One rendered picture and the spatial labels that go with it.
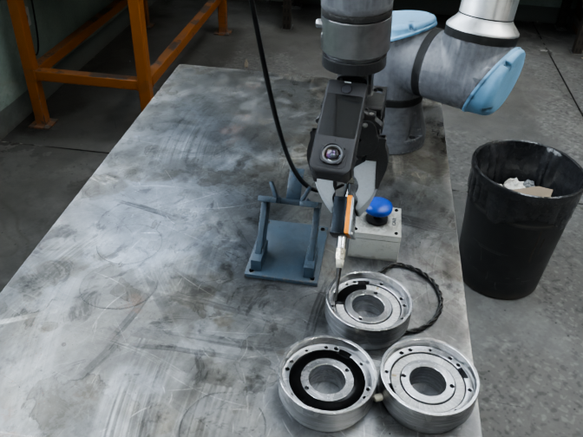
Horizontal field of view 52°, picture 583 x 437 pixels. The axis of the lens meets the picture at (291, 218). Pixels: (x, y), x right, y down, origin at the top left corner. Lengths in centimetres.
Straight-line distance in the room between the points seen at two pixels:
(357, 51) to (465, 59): 38
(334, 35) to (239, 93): 69
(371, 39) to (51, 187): 206
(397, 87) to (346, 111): 42
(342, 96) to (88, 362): 42
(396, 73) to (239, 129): 32
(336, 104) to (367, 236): 24
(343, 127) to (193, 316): 31
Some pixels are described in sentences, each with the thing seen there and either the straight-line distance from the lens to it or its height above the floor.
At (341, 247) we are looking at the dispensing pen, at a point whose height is 88.
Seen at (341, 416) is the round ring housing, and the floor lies 83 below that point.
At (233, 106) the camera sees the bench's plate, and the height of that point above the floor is 80.
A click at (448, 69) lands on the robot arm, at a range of 102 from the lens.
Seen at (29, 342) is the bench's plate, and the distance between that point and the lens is 79.
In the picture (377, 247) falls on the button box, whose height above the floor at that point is 82.
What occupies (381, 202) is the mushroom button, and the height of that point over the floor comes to 87.
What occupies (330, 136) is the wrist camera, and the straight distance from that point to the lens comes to 65.
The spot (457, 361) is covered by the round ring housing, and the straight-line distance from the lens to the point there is 72.
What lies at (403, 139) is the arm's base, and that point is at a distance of 112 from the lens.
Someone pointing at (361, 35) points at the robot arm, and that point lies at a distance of 64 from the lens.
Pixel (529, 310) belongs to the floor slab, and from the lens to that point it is 209.
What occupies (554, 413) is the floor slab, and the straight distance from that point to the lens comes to 184.
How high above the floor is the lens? 135
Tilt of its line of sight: 36 degrees down
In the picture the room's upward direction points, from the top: 2 degrees clockwise
